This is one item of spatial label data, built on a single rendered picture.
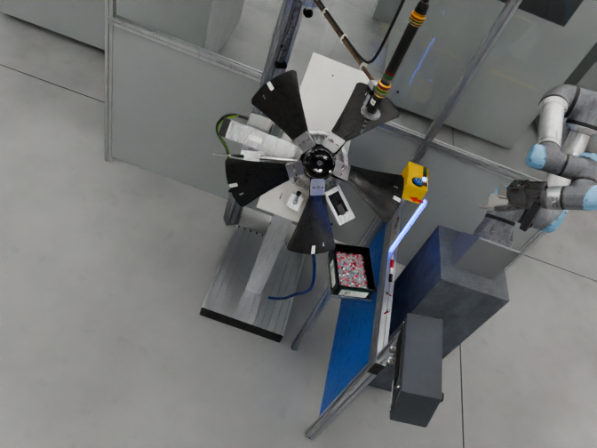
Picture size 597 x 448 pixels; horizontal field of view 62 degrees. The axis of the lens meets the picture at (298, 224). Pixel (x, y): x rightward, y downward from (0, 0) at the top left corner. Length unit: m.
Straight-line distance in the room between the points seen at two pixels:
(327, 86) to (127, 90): 1.26
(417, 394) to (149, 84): 2.13
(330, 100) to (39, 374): 1.78
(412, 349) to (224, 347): 1.40
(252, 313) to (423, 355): 1.41
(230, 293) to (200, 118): 0.99
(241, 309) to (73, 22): 2.57
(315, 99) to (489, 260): 0.96
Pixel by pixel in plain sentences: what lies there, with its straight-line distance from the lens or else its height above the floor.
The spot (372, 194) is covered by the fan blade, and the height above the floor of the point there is 1.17.
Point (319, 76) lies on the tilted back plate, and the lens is 2.16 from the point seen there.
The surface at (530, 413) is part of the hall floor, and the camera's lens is 3.36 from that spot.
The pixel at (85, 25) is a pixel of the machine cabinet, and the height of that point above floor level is 0.21.
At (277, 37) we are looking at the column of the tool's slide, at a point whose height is 1.30.
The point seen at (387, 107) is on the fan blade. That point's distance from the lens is 1.93.
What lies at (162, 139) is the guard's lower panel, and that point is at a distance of 3.09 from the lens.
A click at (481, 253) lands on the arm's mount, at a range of 2.07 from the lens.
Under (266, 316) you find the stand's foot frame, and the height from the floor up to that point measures 0.08.
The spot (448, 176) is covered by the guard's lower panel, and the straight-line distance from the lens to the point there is 2.82.
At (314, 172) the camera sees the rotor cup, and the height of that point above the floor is 1.19.
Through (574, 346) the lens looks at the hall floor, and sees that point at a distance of 3.88.
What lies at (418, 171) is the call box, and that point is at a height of 1.07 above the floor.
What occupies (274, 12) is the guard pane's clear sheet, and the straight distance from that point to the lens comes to 2.47.
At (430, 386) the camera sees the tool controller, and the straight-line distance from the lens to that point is 1.46.
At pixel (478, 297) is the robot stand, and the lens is 2.15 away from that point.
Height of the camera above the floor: 2.40
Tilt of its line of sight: 47 degrees down
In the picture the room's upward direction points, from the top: 24 degrees clockwise
